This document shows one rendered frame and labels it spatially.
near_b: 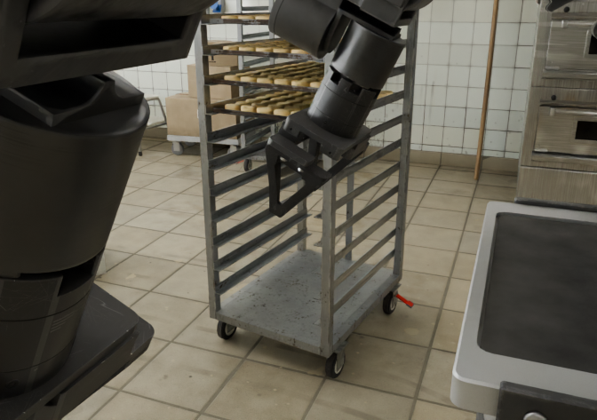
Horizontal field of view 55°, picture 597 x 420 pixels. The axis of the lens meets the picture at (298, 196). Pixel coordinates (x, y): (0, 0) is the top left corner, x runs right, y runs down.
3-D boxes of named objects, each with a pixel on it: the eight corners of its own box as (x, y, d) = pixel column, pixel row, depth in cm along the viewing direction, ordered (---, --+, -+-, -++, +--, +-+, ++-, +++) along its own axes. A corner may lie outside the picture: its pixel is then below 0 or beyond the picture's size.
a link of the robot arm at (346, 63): (404, 35, 51) (416, 32, 56) (338, 0, 52) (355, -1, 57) (369, 103, 54) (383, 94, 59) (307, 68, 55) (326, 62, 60)
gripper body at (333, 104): (278, 132, 56) (309, 64, 53) (316, 114, 65) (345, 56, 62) (334, 166, 55) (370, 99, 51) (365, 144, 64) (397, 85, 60)
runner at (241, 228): (218, 247, 193) (218, 239, 192) (211, 245, 195) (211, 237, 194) (312, 194, 245) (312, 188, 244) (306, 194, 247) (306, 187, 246)
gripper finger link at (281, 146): (238, 203, 58) (274, 123, 54) (268, 184, 64) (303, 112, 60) (293, 240, 57) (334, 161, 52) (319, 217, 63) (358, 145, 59)
